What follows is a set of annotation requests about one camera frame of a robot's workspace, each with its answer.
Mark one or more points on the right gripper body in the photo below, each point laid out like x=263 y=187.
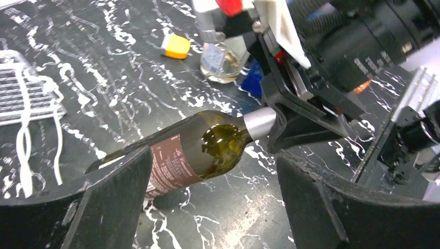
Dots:
x=308 y=92

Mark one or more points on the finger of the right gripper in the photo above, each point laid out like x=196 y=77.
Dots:
x=292 y=128

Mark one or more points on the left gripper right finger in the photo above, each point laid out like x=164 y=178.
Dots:
x=327 y=211

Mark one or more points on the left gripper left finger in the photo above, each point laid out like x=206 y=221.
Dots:
x=98 y=210

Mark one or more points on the blue liquor bottle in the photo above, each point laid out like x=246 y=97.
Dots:
x=251 y=83

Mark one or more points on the clear round glass bottle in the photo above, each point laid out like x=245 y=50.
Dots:
x=222 y=58

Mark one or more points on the dark silver-capped wine bottle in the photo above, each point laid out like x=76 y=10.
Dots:
x=205 y=145

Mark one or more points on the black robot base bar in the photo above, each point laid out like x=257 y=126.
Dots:
x=404 y=158

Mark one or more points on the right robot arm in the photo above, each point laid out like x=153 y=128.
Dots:
x=345 y=49

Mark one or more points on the orange wooden tiered shelf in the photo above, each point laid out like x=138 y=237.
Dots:
x=359 y=89

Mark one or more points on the yellow grey eraser block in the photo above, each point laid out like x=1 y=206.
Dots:
x=174 y=46

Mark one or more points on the white wire wine rack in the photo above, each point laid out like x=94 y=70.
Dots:
x=27 y=96

